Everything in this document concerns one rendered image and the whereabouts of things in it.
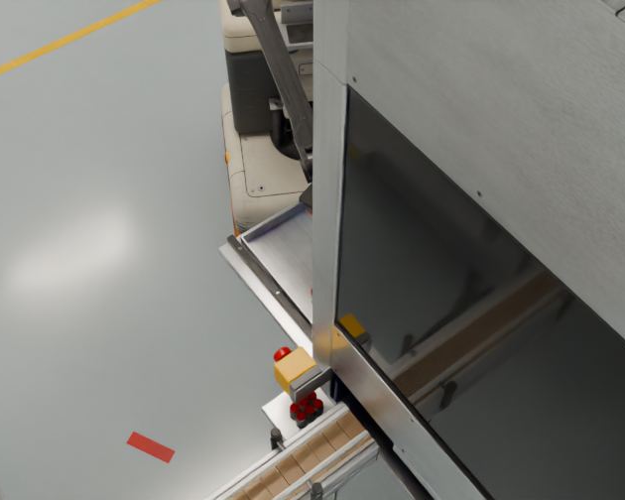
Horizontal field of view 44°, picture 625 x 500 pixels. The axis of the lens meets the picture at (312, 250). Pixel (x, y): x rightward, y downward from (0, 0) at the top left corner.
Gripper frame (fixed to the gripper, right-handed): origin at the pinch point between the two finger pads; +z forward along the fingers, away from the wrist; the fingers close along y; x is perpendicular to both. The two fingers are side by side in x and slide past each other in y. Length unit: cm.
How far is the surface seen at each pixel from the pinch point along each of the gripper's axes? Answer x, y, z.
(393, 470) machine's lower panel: -35, 45, 8
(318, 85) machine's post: -24, 16, -79
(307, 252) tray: -3.9, -2.1, 11.4
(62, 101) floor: 34, -165, 109
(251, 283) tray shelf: -18.7, -7.3, 11.1
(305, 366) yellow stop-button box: -32.5, 19.7, -6.0
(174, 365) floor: -28, -42, 100
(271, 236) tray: -5.6, -11.9, 11.7
